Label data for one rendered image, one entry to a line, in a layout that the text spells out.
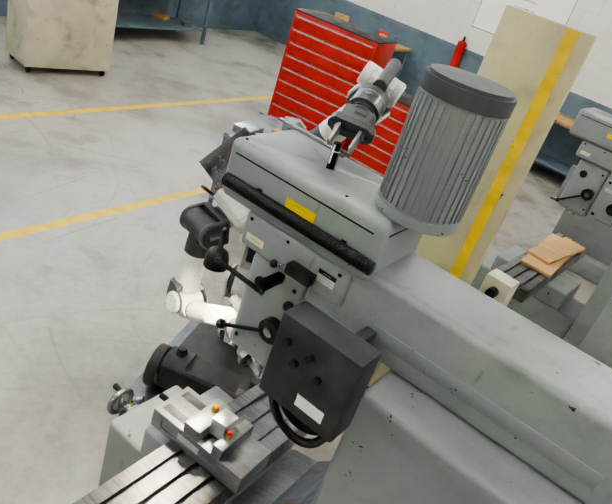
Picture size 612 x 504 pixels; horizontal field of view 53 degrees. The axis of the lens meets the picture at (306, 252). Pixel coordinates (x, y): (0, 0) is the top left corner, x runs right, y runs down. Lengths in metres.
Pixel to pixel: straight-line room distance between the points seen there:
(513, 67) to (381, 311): 1.93
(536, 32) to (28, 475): 2.98
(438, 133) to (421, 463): 0.69
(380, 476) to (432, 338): 0.33
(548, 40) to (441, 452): 2.16
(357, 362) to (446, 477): 0.34
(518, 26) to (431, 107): 1.87
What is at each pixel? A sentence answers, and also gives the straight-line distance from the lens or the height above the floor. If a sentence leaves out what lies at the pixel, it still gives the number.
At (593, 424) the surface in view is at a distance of 1.34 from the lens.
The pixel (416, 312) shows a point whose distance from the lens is 1.37.
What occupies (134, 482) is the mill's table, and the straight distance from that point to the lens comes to 1.88.
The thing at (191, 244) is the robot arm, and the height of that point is 1.36.
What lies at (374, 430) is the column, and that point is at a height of 1.50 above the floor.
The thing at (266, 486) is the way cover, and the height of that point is 0.88.
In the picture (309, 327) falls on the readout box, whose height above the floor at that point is 1.72.
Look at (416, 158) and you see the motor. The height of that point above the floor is 2.04.
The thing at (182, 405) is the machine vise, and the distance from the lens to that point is 1.98.
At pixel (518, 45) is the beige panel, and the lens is 3.12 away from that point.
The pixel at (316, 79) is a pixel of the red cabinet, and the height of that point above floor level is 0.85.
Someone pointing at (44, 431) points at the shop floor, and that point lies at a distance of 3.24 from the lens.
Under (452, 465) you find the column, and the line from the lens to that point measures 1.35.
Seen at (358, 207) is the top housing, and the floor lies 1.89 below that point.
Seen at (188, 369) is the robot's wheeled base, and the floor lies 0.59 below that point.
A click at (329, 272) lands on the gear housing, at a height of 1.71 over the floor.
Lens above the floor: 2.41
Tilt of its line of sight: 28 degrees down
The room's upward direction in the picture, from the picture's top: 19 degrees clockwise
